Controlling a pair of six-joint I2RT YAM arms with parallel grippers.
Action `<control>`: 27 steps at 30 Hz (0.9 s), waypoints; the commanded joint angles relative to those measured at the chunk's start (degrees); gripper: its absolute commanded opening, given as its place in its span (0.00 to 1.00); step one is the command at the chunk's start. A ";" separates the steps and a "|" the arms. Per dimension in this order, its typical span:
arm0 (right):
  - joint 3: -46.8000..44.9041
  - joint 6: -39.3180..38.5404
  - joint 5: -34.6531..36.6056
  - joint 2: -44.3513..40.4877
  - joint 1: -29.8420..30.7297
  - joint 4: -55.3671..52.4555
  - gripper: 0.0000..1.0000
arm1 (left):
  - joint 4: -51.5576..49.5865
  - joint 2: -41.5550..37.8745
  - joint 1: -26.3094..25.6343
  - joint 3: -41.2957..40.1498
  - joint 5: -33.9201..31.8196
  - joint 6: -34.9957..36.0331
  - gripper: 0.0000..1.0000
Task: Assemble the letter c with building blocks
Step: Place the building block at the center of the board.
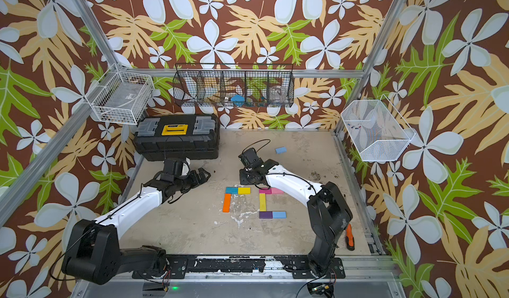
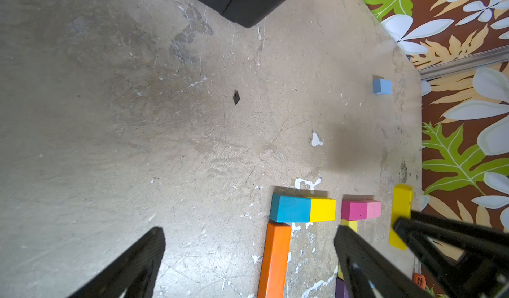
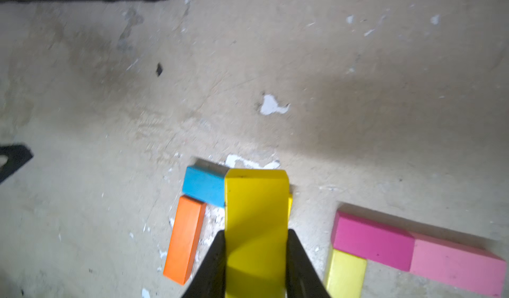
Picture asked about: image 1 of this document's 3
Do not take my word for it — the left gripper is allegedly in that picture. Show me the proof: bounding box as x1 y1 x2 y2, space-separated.
175 167 212 192

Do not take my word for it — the magenta block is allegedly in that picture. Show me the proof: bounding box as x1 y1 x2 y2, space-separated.
258 189 273 195

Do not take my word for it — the long yellow block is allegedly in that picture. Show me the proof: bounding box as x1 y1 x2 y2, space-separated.
259 193 267 212

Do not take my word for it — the teal block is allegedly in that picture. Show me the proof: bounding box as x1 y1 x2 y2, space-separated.
225 187 238 195

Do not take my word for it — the orange block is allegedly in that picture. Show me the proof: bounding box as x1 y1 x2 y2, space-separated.
222 193 231 213

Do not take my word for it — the purple block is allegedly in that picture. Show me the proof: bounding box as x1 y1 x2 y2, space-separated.
258 211 273 219

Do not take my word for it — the light blue block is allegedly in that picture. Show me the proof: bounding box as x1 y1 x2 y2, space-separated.
275 147 287 154
272 211 287 219

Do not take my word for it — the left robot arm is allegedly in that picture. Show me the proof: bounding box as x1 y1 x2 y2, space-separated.
61 158 211 285

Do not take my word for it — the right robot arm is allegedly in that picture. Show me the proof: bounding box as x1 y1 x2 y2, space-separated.
239 148 353 277

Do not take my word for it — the blue object in basket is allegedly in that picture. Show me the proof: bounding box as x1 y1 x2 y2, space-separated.
231 95 245 107

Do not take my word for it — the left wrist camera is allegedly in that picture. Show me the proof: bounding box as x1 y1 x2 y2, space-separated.
181 158 190 176

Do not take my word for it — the black toolbox yellow handle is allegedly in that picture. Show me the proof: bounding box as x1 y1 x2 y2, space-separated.
133 115 220 162

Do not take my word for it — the black wire basket rear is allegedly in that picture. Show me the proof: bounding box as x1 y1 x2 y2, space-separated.
172 63 295 107

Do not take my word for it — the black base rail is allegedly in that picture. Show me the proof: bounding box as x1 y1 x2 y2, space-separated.
133 253 347 279

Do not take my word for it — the white wire basket left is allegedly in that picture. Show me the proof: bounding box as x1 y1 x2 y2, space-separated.
86 64 155 125

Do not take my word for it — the white wire basket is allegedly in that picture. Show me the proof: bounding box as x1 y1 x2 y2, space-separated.
341 98 416 163
86 64 155 125

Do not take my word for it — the orange handled tool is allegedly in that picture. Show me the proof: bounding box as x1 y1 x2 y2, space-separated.
345 224 355 251

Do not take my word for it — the white wire basket right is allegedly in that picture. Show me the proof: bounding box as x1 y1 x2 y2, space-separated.
341 98 416 163

